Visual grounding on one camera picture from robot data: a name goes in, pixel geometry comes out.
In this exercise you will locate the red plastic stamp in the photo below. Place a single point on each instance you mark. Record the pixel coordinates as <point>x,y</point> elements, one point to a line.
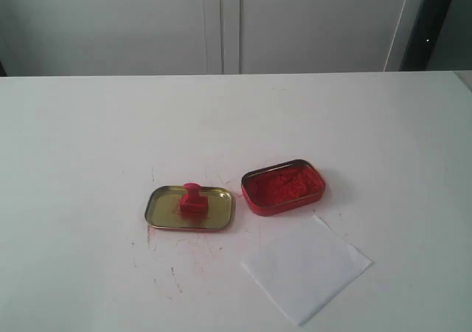
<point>193,203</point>

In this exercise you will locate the red ink pad tin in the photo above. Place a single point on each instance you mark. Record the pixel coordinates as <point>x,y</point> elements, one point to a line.
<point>282,187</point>

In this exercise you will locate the gold tin lid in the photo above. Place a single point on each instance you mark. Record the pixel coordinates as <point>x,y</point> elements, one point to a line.
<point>162,211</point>

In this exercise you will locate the white paper sheet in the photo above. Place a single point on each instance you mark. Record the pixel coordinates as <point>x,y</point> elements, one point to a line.
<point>304,269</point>

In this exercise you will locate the white cabinet doors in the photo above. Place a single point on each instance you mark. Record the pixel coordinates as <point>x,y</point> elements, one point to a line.
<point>196,37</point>

